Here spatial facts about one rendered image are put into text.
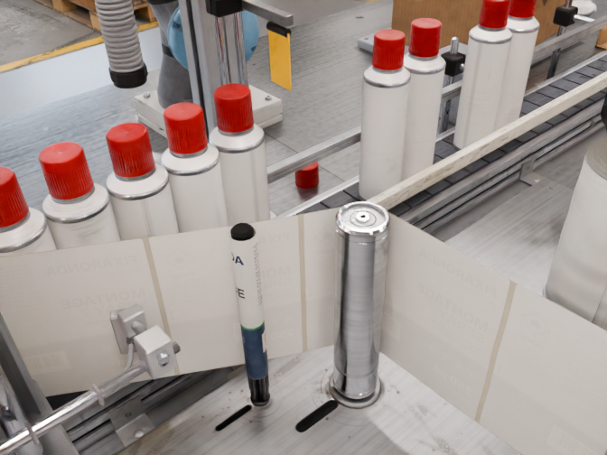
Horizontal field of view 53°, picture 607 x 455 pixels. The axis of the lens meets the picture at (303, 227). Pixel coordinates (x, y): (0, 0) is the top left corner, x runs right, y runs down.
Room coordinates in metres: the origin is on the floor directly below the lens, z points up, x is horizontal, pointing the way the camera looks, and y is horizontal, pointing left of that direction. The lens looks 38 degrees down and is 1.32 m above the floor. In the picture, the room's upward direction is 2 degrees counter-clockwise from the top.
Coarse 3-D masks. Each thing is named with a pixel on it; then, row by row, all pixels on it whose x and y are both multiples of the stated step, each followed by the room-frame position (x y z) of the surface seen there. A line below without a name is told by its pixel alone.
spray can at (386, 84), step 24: (384, 48) 0.60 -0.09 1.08; (384, 72) 0.60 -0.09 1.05; (408, 72) 0.62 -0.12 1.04; (384, 96) 0.59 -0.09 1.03; (408, 96) 0.61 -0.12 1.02; (384, 120) 0.59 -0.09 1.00; (360, 144) 0.62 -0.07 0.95; (384, 144) 0.59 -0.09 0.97; (360, 168) 0.61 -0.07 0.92; (384, 168) 0.59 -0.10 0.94; (360, 192) 0.61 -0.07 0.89
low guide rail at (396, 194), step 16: (592, 80) 0.85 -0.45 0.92; (576, 96) 0.81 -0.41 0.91; (544, 112) 0.76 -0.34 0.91; (560, 112) 0.79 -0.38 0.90; (512, 128) 0.71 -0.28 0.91; (528, 128) 0.74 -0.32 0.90; (480, 144) 0.67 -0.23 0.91; (496, 144) 0.69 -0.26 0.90; (448, 160) 0.64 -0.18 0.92; (464, 160) 0.65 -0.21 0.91; (416, 176) 0.60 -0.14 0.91; (432, 176) 0.61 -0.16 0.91; (384, 192) 0.57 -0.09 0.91; (400, 192) 0.58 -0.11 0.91; (416, 192) 0.60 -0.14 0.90; (384, 208) 0.56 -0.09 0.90
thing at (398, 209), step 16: (592, 64) 0.99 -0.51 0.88; (560, 80) 0.93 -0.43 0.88; (576, 80) 0.93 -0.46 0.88; (528, 96) 0.88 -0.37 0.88; (544, 96) 0.88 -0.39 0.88; (560, 96) 0.88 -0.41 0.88; (592, 96) 0.87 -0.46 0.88; (528, 112) 0.82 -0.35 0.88; (576, 112) 0.82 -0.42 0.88; (544, 128) 0.77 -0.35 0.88; (448, 144) 0.74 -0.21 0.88; (512, 144) 0.73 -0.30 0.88; (480, 160) 0.69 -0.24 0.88; (448, 176) 0.65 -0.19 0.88; (464, 176) 0.66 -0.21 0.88; (352, 192) 0.62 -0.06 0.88; (432, 192) 0.62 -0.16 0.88; (320, 208) 0.59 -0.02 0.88; (400, 208) 0.59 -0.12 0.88; (48, 400) 0.32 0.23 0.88; (64, 400) 0.32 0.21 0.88
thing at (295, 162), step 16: (576, 32) 0.93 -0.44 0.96; (592, 32) 0.96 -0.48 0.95; (544, 48) 0.87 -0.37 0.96; (448, 96) 0.73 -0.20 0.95; (320, 144) 0.61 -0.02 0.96; (336, 144) 0.61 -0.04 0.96; (352, 144) 0.63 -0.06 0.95; (288, 160) 0.57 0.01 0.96; (304, 160) 0.58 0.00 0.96; (272, 176) 0.55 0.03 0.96
